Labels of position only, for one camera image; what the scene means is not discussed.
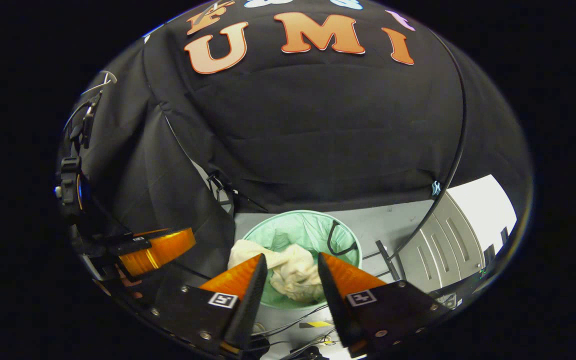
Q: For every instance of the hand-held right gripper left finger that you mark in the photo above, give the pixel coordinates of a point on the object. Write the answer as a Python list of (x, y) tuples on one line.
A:
[(253, 300)]

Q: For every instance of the grey metal cabinet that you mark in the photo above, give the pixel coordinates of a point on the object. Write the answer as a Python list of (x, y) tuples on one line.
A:
[(443, 250)]

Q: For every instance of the cream collared shirt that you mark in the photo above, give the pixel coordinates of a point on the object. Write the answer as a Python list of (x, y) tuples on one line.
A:
[(293, 272)]

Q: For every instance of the white ribbed empty hanger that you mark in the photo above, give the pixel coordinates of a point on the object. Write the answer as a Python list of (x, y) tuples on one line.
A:
[(113, 77)]

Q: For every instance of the black clothes rail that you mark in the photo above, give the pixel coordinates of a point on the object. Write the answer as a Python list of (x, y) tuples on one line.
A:
[(387, 261)]

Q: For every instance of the black backdrop cloth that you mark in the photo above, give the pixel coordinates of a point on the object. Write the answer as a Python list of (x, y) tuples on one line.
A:
[(318, 125)]

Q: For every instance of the yellow black floor tape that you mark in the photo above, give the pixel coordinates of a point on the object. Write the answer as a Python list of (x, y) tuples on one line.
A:
[(316, 324)]

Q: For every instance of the green laundry hamper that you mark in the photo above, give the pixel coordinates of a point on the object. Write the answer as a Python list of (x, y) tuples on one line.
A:
[(308, 230)]

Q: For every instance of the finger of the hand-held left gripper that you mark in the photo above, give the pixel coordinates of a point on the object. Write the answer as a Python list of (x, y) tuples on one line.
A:
[(163, 250)]

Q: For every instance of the black clamp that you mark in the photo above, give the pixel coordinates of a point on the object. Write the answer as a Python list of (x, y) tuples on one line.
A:
[(215, 182)]

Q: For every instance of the blue clip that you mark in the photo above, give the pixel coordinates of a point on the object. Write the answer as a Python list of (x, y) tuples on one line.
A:
[(436, 188)]

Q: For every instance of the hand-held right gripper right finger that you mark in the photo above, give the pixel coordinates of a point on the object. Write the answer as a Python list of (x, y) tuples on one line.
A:
[(335, 310)]

